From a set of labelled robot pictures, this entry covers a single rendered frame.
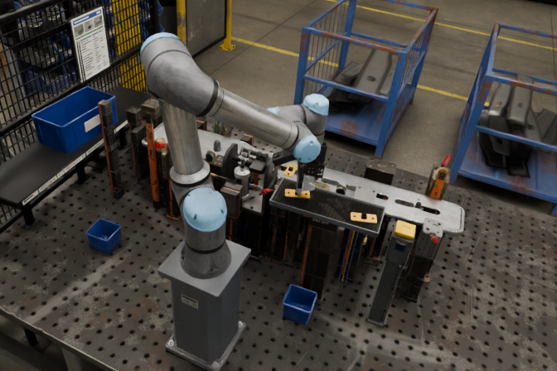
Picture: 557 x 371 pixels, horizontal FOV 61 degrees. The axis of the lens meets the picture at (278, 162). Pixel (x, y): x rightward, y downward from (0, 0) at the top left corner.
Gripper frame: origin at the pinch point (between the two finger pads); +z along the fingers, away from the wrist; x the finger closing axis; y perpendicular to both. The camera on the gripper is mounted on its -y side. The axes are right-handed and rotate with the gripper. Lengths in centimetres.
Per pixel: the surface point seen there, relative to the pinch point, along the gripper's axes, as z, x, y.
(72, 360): 68, -28, -77
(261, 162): 2.0, 16.7, -13.1
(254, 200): 21.1, 17.2, -14.8
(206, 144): 18, 48, -38
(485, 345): 47, -22, 74
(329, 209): 1.6, -6.9, 10.7
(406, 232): 1.5, -14.6, 34.9
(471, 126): 61, 162, 129
